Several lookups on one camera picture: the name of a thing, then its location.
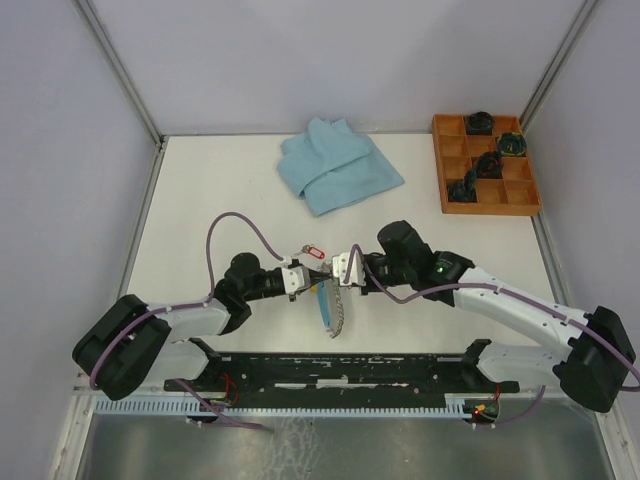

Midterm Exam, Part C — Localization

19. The green yellow coiled cord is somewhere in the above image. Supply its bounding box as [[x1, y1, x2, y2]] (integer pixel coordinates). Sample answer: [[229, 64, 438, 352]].
[[496, 130, 529, 157]]

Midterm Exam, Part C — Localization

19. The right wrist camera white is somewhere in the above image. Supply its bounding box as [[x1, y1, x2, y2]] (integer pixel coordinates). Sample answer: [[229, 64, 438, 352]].
[[331, 252, 366, 288]]

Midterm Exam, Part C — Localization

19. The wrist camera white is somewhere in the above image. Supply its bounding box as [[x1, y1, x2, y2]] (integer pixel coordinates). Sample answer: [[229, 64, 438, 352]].
[[281, 265, 309, 295], [331, 252, 366, 288]]

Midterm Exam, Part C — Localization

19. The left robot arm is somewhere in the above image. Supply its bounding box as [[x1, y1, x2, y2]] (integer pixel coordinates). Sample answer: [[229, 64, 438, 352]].
[[72, 252, 332, 401]]

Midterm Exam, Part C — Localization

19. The dark green coiled cord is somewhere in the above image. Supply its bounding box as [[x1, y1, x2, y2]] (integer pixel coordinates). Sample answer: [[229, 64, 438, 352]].
[[447, 179, 477, 204]]

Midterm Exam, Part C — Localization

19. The black coiled cord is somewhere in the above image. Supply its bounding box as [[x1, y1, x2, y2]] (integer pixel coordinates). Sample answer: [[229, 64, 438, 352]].
[[466, 110, 495, 136]]

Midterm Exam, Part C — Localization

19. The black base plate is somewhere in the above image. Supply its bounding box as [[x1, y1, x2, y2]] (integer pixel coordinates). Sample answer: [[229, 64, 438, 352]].
[[188, 352, 520, 409]]

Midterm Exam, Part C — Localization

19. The dark twisted cord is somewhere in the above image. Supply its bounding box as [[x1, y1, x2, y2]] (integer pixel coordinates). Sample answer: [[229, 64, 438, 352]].
[[464, 151, 505, 185]]

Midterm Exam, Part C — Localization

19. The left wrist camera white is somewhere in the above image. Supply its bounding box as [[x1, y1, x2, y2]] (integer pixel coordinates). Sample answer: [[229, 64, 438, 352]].
[[281, 265, 309, 295]]

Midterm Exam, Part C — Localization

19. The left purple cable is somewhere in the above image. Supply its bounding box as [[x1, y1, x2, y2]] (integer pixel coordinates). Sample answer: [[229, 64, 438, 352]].
[[88, 212, 291, 430]]

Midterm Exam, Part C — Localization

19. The purple cable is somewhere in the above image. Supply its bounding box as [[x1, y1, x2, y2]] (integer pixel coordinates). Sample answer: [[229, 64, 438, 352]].
[[88, 212, 291, 430], [347, 243, 640, 430]]

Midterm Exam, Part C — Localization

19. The light blue cloth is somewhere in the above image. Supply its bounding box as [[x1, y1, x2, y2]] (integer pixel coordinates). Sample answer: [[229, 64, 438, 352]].
[[277, 117, 404, 217]]

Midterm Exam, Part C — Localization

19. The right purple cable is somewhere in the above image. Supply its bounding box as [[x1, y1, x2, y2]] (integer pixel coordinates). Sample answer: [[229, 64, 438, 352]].
[[347, 243, 640, 430]]

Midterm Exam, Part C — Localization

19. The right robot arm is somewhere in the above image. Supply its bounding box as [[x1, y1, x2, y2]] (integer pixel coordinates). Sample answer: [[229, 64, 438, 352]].
[[338, 220, 639, 413]]

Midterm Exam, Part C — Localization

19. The metal key organizer plate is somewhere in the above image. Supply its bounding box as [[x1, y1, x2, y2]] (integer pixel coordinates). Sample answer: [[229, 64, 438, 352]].
[[316, 262, 348, 339]]

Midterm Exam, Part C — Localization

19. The wooden compartment tray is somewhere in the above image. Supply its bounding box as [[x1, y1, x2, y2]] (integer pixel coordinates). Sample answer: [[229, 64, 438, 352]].
[[432, 112, 541, 217]]

